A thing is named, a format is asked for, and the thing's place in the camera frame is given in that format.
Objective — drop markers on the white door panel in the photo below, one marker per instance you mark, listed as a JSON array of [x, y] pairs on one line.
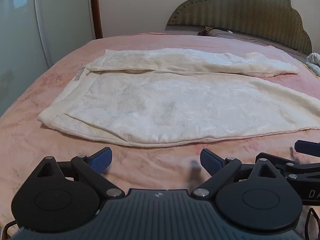
[[67, 17]]

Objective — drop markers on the frosted glass door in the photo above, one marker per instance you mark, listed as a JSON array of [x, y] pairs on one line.
[[17, 42]]

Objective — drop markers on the pale yellow sheet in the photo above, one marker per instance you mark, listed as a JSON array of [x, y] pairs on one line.
[[308, 69]]

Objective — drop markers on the green striped padded headboard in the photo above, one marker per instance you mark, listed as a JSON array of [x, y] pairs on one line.
[[250, 7]]

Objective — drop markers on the pink bed blanket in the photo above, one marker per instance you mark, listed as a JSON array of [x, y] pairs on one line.
[[155, 161]]

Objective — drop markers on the white patterned cloth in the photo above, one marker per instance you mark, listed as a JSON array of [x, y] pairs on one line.
[[314, 61]]

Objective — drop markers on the white fleece pants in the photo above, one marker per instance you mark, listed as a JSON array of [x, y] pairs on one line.
[[162, 105]]

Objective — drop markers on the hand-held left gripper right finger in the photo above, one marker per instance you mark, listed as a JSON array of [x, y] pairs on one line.
[[209, 162]]

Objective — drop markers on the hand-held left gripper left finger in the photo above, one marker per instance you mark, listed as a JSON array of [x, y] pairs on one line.
[[102, 160]]

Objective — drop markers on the grey pillow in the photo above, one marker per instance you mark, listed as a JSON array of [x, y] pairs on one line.
[[237, 36]]

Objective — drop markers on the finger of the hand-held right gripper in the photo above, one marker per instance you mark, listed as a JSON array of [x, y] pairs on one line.
[[308, 148], [307, 170]]

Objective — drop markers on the brown wooden door frame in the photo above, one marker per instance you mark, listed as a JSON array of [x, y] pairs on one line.
[[96, 5]]

